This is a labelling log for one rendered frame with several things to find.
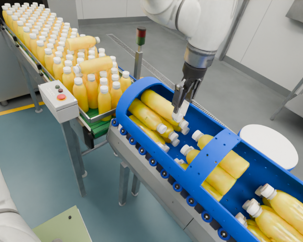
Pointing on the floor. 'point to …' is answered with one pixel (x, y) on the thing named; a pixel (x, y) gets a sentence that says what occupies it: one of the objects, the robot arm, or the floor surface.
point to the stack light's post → (137, 65)
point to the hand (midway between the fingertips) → (180, 110)
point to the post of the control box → (73, 155)
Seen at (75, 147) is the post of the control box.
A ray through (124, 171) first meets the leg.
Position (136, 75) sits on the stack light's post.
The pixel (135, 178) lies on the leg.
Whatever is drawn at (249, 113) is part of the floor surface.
